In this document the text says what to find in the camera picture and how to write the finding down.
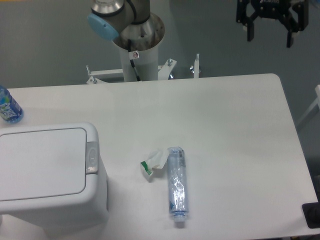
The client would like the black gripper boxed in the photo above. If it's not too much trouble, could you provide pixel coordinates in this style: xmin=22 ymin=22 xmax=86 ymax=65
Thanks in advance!
xmin=236 ymin=0 xmax=309 ymax=48

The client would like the silver robot arm blue cap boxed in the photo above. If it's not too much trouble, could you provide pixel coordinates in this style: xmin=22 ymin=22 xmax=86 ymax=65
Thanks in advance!
xmin=87 ymin=0 xmax=309 ymax=48

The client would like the white trash can lid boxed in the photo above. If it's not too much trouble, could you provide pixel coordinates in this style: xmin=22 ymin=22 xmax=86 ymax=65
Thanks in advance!
xmin=0 ymin=128 xmax=87 ymax=201

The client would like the white trash can body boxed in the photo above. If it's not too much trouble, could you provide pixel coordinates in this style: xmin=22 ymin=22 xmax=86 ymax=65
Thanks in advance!
xmin=0 ymin=122 xmax=109 ymax=231

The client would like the crushed clear plastic bottle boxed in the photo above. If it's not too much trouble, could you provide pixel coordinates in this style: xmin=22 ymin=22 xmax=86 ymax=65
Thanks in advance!
xmin=167 ymin=146 xmax=189 ymax=224

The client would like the crumpled white green paper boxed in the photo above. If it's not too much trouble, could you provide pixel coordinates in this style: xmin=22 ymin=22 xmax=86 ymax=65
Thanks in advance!
xmin=139 ymin=148 xmax=169 ymax=182

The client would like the black clamp at table edge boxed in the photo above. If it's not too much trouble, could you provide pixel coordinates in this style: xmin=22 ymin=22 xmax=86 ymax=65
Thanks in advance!
xmin=302 ymin=202 xmax=320 ymax=229

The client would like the grey lid push button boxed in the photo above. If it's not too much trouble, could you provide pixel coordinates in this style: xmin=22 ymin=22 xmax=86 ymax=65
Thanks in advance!
xmin=85 ymin=141 xmax=99 ymax=175

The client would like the blue labelled water bottle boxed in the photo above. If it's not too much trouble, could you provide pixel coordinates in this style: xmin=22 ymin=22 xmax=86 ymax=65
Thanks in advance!
xmin=0 ymin=85 xmax=24 ymax=124

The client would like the white frame at right edge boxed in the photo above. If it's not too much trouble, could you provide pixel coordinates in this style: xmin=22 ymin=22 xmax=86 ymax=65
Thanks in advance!
xmin=295 ymin=84 xmax=320 ymax=131

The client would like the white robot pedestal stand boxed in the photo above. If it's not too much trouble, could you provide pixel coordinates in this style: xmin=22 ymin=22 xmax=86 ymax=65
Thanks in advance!
xmin=85 ymin=37 xmax=203 ymax=85

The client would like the black cable on pedestal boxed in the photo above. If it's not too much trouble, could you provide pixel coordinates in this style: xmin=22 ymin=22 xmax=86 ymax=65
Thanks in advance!
xmin=126 ymin=38 xmax=141 ymax=82

